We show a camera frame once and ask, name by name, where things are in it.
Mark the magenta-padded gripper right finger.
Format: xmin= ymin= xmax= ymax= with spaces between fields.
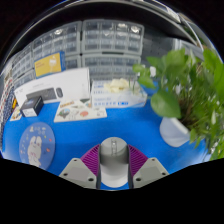
xmin=127 ymin=143 xmax=170 ymax=190

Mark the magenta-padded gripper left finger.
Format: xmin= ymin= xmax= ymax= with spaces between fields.
xmin=59 ymin=143 xmax=102 ymax=190

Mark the light grey computer mouse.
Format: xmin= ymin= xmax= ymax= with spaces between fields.
xmin=99 ymin=136 xmax=130 ymax=189

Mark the white plant pot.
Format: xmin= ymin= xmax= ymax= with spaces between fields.
xmin=159 ymin=116 xmax=191 ymax=148

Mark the large sticker sheet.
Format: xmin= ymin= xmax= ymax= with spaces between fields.
xmin=53 ymin=99 xmax=108 ymax=124

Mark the small black box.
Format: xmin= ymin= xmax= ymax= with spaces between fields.
xmin=19 ymin=95 xmax=45 ymax=118

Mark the white blue glove box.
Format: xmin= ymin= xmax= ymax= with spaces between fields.
xmin=90 ymin=78 xmax=148 ymax=109

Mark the small sticker sheet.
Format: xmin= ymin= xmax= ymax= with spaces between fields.
xmin=9 ymin=105 xmax=24 ymax=122

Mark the green leafy plant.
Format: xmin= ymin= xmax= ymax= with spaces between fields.
xmin=133 ymin=48 xmax=224 ymax=161

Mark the white keyboard packaging box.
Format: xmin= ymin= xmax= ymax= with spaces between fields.
xmin=13 ymin=67 xmax=92 ymax=108

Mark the navy polka dot fabric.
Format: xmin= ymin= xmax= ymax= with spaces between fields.
xmin=0 ymin=96 xmax=16 ymax=144

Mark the yellow blue-framed card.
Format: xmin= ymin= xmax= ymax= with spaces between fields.
xmin=34 ymin=50 xmax=67 ymax=78

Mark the red white checkered fabric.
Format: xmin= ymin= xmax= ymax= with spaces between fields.
xmin=1 ymin=68 xmax=16 ymax=111

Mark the tall grey drawer cabinet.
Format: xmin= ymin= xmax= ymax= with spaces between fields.
xmin=31 ymin=21 xmax=83 ymax=58
xmin=11 ymin=43 xmax=35 ymax=74
xmin=81 ymin=19 xmax=145 ymax=56

